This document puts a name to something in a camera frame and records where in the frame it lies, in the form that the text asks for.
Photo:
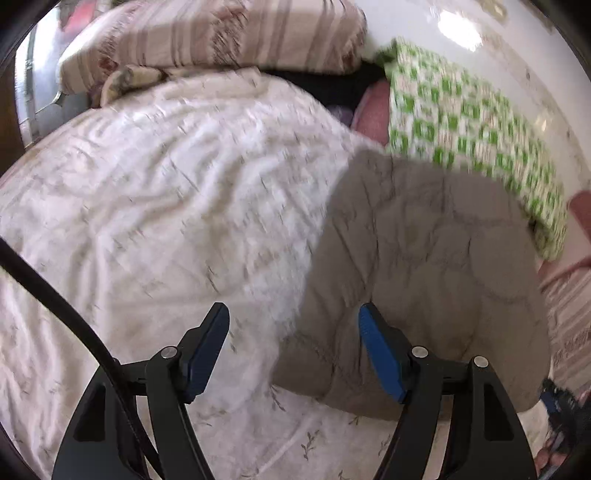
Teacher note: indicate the dark cloth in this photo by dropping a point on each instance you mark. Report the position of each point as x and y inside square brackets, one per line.
[332, 85]

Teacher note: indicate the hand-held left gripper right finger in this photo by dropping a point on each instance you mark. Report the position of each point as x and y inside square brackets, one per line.
[381, 355]

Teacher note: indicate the grey quilted blanket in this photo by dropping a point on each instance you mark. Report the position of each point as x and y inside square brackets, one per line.
[415, 258]

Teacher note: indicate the white leaf print quilt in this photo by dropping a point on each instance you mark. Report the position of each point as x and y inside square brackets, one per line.
[161, 198]

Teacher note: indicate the green checked blanket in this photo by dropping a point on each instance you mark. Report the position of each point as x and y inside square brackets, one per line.
[471, 124]

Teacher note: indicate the person's right hand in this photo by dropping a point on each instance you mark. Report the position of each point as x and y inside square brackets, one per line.
[549, 459]

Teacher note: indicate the striped floral pillow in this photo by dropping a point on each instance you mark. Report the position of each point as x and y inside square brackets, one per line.
[570, 327]
[207, 37]

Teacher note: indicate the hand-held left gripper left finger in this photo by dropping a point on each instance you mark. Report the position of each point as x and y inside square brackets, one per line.
[207, 350]

